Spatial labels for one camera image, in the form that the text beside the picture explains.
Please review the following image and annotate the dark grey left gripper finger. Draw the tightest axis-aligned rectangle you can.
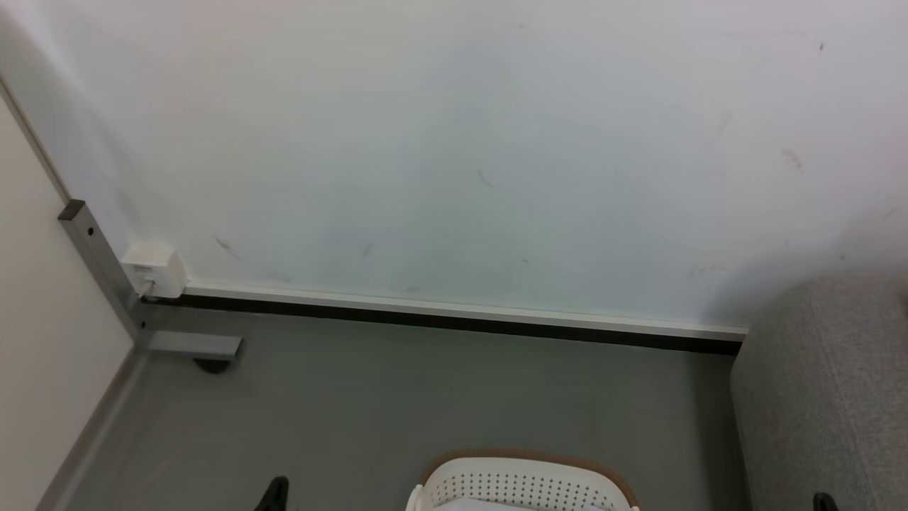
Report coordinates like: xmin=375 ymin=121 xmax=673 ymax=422
xmin=254 ymin=477 xmax=290 ymax=511

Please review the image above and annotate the grey fabric sofa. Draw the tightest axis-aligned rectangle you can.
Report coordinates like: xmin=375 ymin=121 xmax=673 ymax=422
xmin=731 ymin=275 xmax=908 ymax=511

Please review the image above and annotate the white polka-dot cloth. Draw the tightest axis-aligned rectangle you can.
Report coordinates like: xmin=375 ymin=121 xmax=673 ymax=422
xmin=433 ymin=497 xmax=607 ymax=511

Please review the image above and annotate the white perforated laundry basket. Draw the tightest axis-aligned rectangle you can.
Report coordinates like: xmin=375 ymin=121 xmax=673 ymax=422
xmin=406 ymin=449 xmax=641 ymax=511

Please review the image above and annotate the white and black baseboard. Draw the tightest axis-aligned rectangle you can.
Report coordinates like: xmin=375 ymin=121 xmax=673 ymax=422
xmin=142 ymin=282 xmax=749 ymax=356

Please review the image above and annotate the beige partition panel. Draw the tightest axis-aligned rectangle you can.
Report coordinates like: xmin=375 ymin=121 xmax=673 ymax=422
xmin=0 ymin=85 xmax=137 ymax=511

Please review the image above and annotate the white wall socket box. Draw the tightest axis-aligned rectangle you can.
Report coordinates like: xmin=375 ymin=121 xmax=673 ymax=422
xmin=121 ymin=243 xmax=188 ymax=300

